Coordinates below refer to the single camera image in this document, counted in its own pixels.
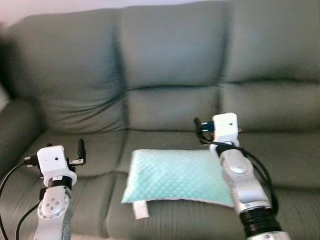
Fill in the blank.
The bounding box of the teal dotted pillow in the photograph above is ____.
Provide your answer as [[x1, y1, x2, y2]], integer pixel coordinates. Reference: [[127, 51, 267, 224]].
[[121, 148, 236, 221]]

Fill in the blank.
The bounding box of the grey-green leather sofa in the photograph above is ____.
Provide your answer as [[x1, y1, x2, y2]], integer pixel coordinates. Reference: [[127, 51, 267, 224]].
[[0, 0, 320, 240]]

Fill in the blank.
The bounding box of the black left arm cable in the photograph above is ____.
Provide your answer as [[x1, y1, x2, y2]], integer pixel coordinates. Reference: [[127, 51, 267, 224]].
[[0, 156, 42, 240]]

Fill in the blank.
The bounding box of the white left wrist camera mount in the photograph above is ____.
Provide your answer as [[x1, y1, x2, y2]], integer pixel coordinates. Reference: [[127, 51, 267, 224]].
[[37, 145, 78, 187]]

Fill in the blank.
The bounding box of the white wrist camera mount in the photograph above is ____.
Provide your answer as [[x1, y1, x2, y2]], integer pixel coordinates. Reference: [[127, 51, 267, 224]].
[[37, 145, 78, 187], [212, 113, 241, 147]]

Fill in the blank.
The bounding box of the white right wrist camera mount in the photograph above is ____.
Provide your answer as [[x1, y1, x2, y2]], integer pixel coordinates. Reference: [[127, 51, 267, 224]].
[[212, 113, 241, 147]]

